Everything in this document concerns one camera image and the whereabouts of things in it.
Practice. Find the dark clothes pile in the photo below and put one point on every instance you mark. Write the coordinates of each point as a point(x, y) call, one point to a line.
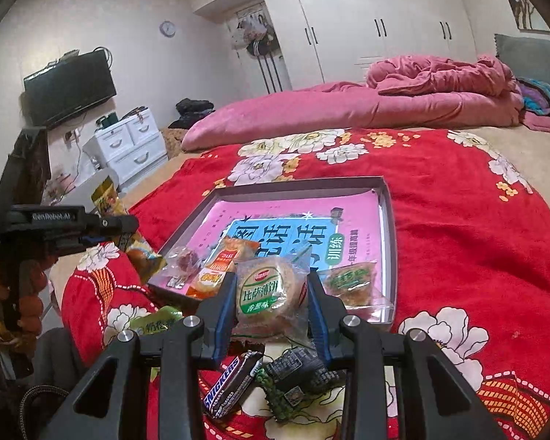
point(192, 110)

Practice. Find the brown chocolate bar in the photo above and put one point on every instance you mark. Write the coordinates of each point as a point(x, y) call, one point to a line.
point(229, 382)

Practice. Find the white glossy wardrobe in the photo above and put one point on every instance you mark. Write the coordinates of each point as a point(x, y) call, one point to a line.
point(371, 9)

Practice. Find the long pink velvet quilt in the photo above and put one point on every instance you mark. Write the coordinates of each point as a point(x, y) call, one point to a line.
point(279, 114)

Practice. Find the green pea packet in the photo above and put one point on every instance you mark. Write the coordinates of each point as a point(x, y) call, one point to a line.
point(279, 398)

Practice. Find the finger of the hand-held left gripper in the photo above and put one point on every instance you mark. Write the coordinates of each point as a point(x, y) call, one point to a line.
point(114, 227)
point(73, 246)

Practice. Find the dark brown board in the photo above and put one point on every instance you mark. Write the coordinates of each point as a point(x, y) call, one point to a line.
point(25, 169)

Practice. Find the pink and blue book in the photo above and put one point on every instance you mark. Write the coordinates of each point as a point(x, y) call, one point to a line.
point(275, 215)

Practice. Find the round wall clock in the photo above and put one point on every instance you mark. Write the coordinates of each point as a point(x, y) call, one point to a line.
point(167, 28)

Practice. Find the pale green snack packet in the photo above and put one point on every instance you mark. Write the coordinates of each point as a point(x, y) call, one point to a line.
point(153, 323)

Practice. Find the green item on cabinet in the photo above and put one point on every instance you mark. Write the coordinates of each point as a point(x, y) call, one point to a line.
point(106, 120)

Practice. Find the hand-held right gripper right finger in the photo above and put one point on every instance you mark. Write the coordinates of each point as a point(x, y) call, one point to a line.
point(318, 321)

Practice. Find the grey padded headboard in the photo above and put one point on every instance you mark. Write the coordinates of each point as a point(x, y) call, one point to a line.
point(531, 59)

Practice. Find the orange pastry packet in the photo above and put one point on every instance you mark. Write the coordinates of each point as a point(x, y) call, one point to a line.
point(220, 266)

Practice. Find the crumpled pink blanket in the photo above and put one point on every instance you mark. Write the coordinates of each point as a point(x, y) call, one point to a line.
point(440, 73)

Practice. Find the yellow snack packet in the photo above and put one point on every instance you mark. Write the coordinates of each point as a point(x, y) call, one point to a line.
point(107, 201)

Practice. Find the red floral blanket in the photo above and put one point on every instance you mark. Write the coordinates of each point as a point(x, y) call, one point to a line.
point(440, 261)

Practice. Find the tree wall picture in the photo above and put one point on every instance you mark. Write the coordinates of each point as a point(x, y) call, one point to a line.
point(522, 4)

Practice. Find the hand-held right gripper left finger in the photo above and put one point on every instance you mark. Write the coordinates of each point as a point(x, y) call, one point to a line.
point(224, 311)

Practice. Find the person's left forearm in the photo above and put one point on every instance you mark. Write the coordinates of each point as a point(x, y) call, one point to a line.
point(30, 307)

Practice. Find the brown patterned ottoman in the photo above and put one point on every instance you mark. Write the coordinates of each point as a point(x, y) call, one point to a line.
point(172, 140)

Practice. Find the white drawer cabinet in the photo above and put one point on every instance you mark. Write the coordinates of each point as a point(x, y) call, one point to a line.
point(128, 146)

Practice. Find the clear red candy packet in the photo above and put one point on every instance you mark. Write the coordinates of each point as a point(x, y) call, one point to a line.
point(185, 261)

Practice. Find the beige bed sheet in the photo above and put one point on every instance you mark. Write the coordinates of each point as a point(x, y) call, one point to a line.
point(541, 160)

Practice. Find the grey shallow cardboard tray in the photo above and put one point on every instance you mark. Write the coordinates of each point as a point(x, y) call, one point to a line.
point(389, 238)

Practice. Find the hanging clothes and bags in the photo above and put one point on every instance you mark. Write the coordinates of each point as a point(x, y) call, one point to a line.
point(254, 32)

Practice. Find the black flat television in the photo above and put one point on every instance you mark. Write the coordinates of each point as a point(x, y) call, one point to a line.
point(68, 87)

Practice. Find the clear green-label snack packet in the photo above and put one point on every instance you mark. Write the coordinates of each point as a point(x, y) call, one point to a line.
point(350, 282)

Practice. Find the round cracker packet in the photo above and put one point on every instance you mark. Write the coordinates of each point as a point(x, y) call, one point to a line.
point(266, 293)

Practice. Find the blue and purple cloth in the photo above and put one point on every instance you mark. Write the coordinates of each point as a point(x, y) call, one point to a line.
point(538, 96)

